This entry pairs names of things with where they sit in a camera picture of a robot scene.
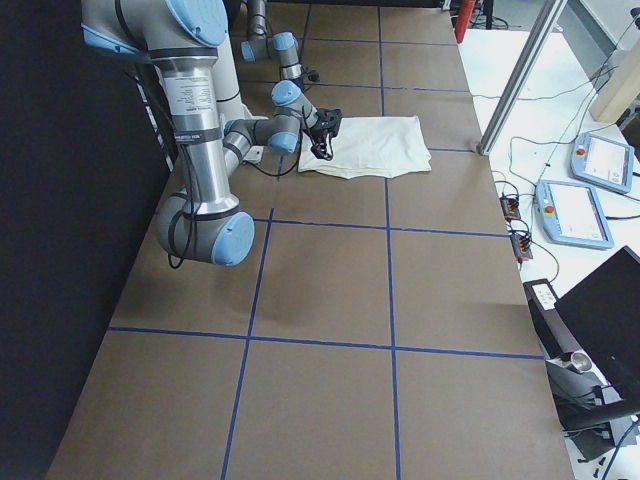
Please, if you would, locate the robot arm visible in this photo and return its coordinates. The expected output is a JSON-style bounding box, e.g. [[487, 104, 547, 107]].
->
[[82, 1, 342, 268], [241, 0, 303, 84]]

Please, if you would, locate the teach pendant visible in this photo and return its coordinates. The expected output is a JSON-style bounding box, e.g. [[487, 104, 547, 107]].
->
[[534, 180, 614, 250], [570, 133, 635, 194]]

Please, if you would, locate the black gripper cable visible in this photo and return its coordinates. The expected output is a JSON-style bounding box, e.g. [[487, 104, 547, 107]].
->
[[129, 69, 301, 271]]

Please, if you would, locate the metal cup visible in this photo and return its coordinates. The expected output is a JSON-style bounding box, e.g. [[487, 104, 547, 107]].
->
[[568, 351, 593, 374]]

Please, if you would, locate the brown paper table cover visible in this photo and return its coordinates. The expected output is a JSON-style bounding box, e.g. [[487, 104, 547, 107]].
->
[[48, 5, 573, 479]]

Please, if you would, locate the black monitor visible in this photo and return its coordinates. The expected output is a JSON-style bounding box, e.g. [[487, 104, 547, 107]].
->
[[555, 246, 639, 399]]

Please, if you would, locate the cream long-sleeve cat shirt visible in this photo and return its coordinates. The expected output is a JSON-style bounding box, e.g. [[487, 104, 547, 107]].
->
[[298, 116, 431, 179]]

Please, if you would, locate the red cylinder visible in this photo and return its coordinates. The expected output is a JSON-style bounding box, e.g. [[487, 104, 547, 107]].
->
[[454, 0, 476, 44]]

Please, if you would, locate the aluminium frame post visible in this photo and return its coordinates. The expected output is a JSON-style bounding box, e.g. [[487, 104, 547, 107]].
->
[[477, 0, 568, 156]]

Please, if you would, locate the lower teach pendant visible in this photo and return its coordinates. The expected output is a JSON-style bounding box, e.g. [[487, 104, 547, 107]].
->
[[534, 180, 614, 250]]

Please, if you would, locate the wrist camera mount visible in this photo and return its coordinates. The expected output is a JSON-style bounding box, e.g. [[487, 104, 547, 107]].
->
[[301, 68, 320, 83]]

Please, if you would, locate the wooden post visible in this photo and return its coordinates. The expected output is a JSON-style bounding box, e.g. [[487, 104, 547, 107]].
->
[[590, 0, 640, 124]]

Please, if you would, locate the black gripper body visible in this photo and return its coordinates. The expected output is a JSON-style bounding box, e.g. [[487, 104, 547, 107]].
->
[[309, 108, 342, 145]]

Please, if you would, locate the upper teach pendant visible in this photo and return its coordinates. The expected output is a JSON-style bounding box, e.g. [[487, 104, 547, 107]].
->
[[570, 133, 635, 194]]

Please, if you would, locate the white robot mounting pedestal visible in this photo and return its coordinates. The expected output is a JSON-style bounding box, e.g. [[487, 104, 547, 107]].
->
[[149, 29, 266, 166]]

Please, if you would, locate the dark labelled box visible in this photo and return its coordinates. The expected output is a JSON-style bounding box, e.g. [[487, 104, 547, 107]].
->
[[523, 279, 582, 359]]

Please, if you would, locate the orange black connector strip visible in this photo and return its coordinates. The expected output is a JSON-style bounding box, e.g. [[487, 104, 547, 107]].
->
[[499, 194, 533, 265]]

